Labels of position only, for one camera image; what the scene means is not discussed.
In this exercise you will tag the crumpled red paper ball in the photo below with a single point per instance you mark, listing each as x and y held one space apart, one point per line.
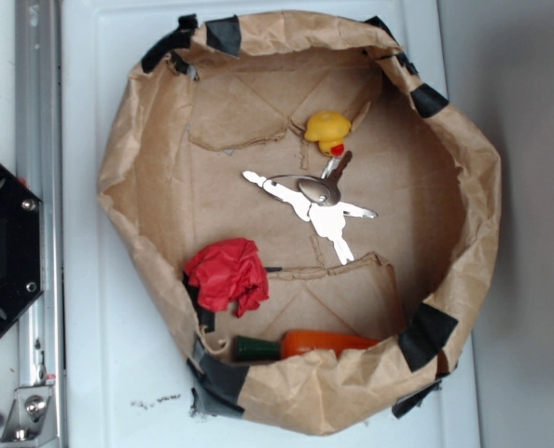
229 271

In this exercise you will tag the white tray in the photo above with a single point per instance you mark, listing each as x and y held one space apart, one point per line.
127 385

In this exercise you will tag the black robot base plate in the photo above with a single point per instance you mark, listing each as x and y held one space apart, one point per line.
20 249

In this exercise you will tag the brown paper bag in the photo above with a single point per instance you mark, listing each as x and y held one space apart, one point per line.
211 101

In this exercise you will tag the orange toy carrot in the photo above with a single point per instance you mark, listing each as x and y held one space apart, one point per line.
297 342

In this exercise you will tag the silver key bunch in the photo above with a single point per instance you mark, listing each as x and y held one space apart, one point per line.
317 200

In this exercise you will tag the yellow rubber duck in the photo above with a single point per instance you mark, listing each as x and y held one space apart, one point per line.
328 130

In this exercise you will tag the aluminium frame rail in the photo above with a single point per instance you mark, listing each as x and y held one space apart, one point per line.
38 414

